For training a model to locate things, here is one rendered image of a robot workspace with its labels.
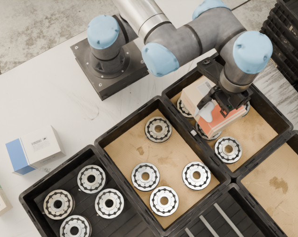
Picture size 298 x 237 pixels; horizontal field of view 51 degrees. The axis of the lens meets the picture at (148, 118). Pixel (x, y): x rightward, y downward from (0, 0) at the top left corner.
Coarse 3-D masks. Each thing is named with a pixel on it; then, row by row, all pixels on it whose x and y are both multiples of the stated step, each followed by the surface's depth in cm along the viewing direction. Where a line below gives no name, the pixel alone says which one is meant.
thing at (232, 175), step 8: (216, 56) 119; (192, 72) 117; (168, 88) 115; (256, 88) 115; (264, 96) 114; (272, 104) 113; (176, 112) 112; (280, 112) 112; (184, 120) 111; (288, 120) 111; (192, 128) 111; (288, 128) 110; (200, 136) 109; (280, 136) 110; (208, 144) 108; (272, 144) 108; (264, 152) 107; (256, 160) 106; (224, 168) 105; (240, 168) 105; (232, 176) 104
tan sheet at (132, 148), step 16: (160, 112) 122; (144, 128) 120; (160, 128) 120; (112, 144) 118; (128, 144) 118; (144, 144) 118; (160, 144) 118; (176, 144) 118; (128, 160) 116; (144, 160) 116; (160, 160) 116; (176, 160) 116; (192, 160) 116; (128, 176) 114; (144, 176) 114; (160, 176) 114; (176, 176) 114; (144, 192) 112; (176, 192) 112; (192, 192) 112; (208, 192) 112
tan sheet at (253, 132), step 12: (252, 108) 123; (192, 120) 121; (240, 120) 121; (252, 120) 121; (264, 120) 121; (228, 132) 120; (240, 132) 120; (252, 132) 120; (264, 132) 120; (252, 144) 118; (264, 144) 118
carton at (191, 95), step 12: (192, 84) 94; (204, 84) 94; (192, 96) 93; (192, 108) 95; (216, 108) 92; (240, 108) 92; (204, 120) 92; (216, 120) 91; (228, 120) 91; (216, 132) 93
